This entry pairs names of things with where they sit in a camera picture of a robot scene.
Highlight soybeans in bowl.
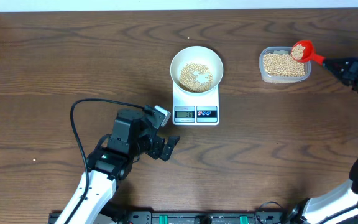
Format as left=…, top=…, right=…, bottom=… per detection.
left=179, top=63, right=214, bottom=93

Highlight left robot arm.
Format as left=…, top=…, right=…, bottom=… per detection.
left=55, top=105, right=180, bottom=224

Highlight soybeans pile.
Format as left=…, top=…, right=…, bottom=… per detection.
left=262, top=53, right=305, bottom=77

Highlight clear plastic container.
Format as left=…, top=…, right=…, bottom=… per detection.
left=259, top=44, right=311, bottom=83

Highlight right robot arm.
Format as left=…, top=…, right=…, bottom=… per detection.
left=285, top=58, right=358, bottom=223

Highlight red plastic scoop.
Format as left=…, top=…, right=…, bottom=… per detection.
left=291, top=40, right=325, bottom=65

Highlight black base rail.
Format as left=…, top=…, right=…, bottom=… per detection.
left=48, top=210, right=358, bottom=224

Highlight cream bowl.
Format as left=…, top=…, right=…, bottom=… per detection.
left=170, top=46, right=224, bottom=91

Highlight white digital kitchen scale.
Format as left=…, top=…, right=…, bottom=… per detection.
left=172, top=84, right=219, bottom=126

